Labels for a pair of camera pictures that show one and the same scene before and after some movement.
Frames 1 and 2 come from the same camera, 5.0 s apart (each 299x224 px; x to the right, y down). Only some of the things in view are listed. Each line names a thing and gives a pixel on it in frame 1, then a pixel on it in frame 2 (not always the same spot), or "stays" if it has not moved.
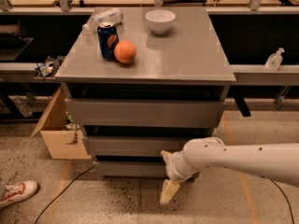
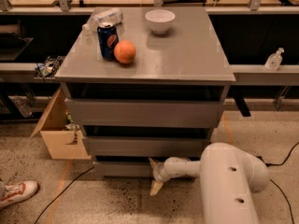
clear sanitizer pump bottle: [275, 60] stays
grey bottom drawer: [129, 169] stays
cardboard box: [61, 141] stays
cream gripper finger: [165, 156] to [152, 163]
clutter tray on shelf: [48, 69] stays
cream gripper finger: [168, 190] to [155, 187]
